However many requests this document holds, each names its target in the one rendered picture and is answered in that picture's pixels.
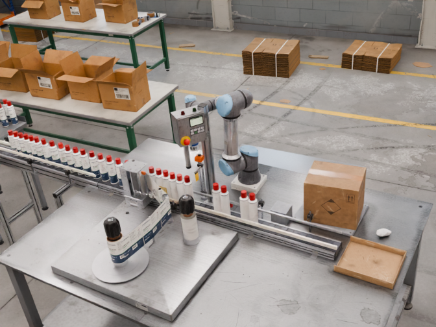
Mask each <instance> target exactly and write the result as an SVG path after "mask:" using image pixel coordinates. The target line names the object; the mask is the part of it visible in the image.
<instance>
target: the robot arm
mask: <svg viewBox="0 0 436 327"><path fill-rule="evenodd" d="M252 102H253V95H252V93H251V92H250V91H249V90H246V89H241V90H237V91H233V92H232V93H228V94H224V95H223V96H218V97H215V98H213V99H209V100H207V101H204V102H201V103H205V104H208V112H211V111H213V110H216V109H217V112H218V114H219V115H220V116H221V117H222V118H223V122H224V152H223V153H222V159H220V160H219V168H220V170H221V171H222V172H223V173H224V174H225V175H226V176H230V175H233V174H235V173H238V172H239V173H238V176H237V179H238V181H239V182H240V183H242V184H244V185H254V184H257V183H259V182H260V180H261V174H260V171H259V169H258V156H259V154H258V150H257V148H255V147H253V146H251V145H244V146H242V147H240V151H238V118H239V117H240V115H241V110H243V109H246V108H248V107H249V106H250V105H251V104H252ZM199 104H200V102H198V101H197V100H196V96H195V95H187V96H185V105H186V108H189V107H192V106H196V105H199Z"/></svg>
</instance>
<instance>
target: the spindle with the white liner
mask: <svg viewBox="0 0 436 327"><path fill-rule="evenodd" d="M178 203H179V208H180V211H181V214H180V217H181V221H182V229H183V235H184V243H185V244H187V245H196V244H197V243H198V242H199V241H200V237H199V231H198V226H197V217H196V213H195V204H194V199H193V197H192V196H191V195H188V194H187V195H182V196H181V197H180V198H179V201H178Z"/></svg>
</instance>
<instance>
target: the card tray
mask: <svg viewBox="0 0 436 327"><path fill-rule="evenodd" d="M406 253H407V251H406V250H402V249H399V248H394V247H390V246H387V245H383V244H380V243H376V242H373V241H369V240H366V239H361V238H358V237H354V236H350V242H349V244H348V246H347V247H346V249H345V251H344V253H343V255H342V256H341V259H340V260H339V262H338V264H337V266H336V265H334V270H333V271H335V272H337V273H341V274H345V275H347V276H351V277H354V278H357V279H360V280H364V281H366V282H370V283H373V284H376V285H380V286H383V287H386V288H389V289H393V287H394V285H395V282H396V280H397V278H398V275H399V273H400V270H401V268H402V265H403V263H404V260H405V258H406Z"/></svg>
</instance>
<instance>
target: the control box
mask: <svg viewBox="0 0 436 327"><path fill-rule="evenodd" d="M197 106H198V105H196V106H192V107H189V108H185V109H181V110H177V111H174V112H171V120H172V125H173V133H174V138H175V142H176V143H177V144H178V146H179V147H180V148H181V147H185V146H187V145H184V140H185V139H188V140H190V144H189V145H192V144H194V143H198V142H201V141H204V140H207V139H206V127H205V121H204V112H203V111H202V110H197V112H192V109H193V108H196V109H197ZM181 111H185V115H183V116H182V115H181ZM198 115H202V116H203V124H201V125H197V126H194V127H190V125H189V118H192V117H196V116H198ZM201 126H204V129H205V132H201V133H198V134H195V135H192V136H191V134H190V130H191V129H193V128H197V127H201Z"/></svg>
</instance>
